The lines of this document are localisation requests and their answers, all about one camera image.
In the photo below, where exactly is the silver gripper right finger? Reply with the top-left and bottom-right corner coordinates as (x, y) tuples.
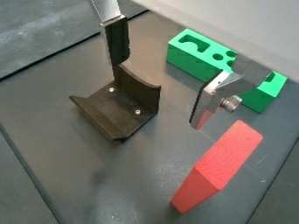
(190, 55), (271, 130)

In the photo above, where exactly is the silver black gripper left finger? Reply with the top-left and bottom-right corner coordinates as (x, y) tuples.
(88, 0), (129, 67)

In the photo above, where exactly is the red double-square peg object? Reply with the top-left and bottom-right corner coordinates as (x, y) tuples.
(171, 120), (263, 214)

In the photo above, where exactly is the green shape sorter board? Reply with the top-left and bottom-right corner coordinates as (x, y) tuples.
(166, 29), (287, 113)

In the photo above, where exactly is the black curved holder stand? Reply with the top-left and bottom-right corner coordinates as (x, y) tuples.
(69, 65), (162, 141)

